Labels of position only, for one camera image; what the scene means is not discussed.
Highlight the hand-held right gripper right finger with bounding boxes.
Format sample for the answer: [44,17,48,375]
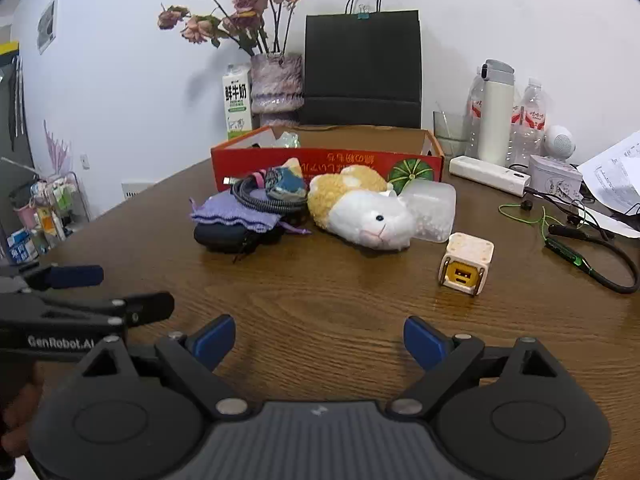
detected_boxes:
[387,315,558,421]

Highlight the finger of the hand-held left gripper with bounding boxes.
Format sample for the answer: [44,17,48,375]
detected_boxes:
[24,264,105,291]
[36,291,175,329]

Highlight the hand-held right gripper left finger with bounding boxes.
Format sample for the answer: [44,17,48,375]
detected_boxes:
[80,314,252,421]

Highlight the black zip case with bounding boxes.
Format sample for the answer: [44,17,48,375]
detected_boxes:
[193,220,286,263]

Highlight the purple knit pouch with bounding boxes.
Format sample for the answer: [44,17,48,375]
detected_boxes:
[189,191,313,236]

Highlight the small blue patterned pouch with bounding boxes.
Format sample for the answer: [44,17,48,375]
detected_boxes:
[265,158,308,201]

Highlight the red cardboard box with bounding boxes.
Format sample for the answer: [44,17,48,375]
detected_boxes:
[210,125,445,193]

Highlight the wooden desktop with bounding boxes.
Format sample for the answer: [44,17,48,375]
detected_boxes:
[30,127,640,480]

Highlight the person's left hand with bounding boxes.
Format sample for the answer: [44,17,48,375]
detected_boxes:
[0,382,43,460]

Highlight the cluttered storage rack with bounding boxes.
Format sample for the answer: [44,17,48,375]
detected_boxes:
[0,157,93,263]

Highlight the white cube charger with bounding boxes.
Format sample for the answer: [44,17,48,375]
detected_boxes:
[438,232,495,297]

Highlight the translucent plastic container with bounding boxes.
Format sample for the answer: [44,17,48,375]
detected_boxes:
[397,181,457,244]

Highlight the plush hamster toy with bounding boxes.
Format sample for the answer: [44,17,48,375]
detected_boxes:
[306,164,417,251]

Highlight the black neckband earphones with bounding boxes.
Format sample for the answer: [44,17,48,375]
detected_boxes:
[545,224,640,295]

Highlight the white power strip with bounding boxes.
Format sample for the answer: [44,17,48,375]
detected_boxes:
[448,155,532,197]

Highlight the white tissue box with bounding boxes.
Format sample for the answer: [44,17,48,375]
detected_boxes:
[528,154,584,203]

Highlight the clear glass cup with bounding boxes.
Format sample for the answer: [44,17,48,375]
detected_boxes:
[432,110,468,157]

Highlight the white green milk carton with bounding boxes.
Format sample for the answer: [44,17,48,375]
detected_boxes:
[221,64,252,142]

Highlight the white thermos flask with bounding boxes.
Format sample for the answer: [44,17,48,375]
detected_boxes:
[477,59,516,167]

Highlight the clear plastic water bottle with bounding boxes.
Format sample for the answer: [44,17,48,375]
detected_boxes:
[509,78,547,168]
[465,67,488,158]

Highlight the white round speaker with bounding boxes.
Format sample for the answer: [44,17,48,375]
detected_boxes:
[544,125,577,158]

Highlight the stack of printed papers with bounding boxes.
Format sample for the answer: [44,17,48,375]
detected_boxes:
[577,131,640,238]

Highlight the purple fuzzy vase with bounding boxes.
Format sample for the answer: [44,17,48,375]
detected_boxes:
[250,52,305,128]

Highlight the black paper bag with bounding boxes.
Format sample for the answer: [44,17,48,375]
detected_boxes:
[299,0,423,130]

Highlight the white wall vent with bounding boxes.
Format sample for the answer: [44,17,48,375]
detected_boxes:
[121,181,156,203]

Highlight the green earphone cable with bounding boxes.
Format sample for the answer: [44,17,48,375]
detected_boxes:
[498,201,568,242]

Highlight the black thin cable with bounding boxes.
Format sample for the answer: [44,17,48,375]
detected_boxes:
[520,187,618,241]

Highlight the wall poster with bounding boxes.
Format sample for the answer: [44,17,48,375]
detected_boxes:
[36,0,60,56]

